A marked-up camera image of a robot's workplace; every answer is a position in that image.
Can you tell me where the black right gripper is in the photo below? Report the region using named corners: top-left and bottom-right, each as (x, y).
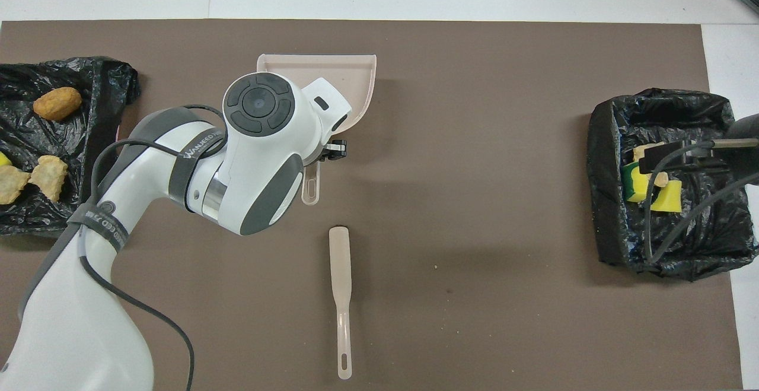
top-left (639, 115), bottom-right (759, 187)

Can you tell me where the tan sponge piece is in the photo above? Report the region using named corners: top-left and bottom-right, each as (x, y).
top-left (633, 142), bottom-right (669, 188)

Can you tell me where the yellow notched sponge piece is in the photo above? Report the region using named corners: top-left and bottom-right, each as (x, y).
top-left (646, 180), bottom-right (683, 214)

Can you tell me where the green and yellow sponge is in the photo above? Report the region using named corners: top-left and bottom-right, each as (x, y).
top-left (621, 161), bottom-right (653, 203)

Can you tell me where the beige plastic dustpan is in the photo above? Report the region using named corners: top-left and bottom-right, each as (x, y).
top-left (256, 53), bottom-right (378, 206)

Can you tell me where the beige hand brush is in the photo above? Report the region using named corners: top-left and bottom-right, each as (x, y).
top-left (329, 227), bottom-right (353, 380)

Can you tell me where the golden bread roll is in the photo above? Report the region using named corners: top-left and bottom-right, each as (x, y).
top-left (33, 87), bottom-right (83, 122)

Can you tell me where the yellow cracker piece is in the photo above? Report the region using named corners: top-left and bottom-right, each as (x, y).
top-left (29, 155), bottom-right (69, 204)

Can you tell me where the orange croissant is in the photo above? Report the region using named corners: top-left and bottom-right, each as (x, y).
top-left (0, 166), bottom-right (31, 205)

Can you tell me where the bin with black bag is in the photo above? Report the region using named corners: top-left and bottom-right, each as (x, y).
top-left (587, 88), bottom-right (759, 282)
top-left (0, 56), bottom-right (142, 239)

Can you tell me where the brown table mat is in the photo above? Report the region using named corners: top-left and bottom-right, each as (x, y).
top-left (0, 20), bottom-right (744, 391)

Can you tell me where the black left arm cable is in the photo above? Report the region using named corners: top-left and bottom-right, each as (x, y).
top-left (77, 104), bottom-right (229, 391)

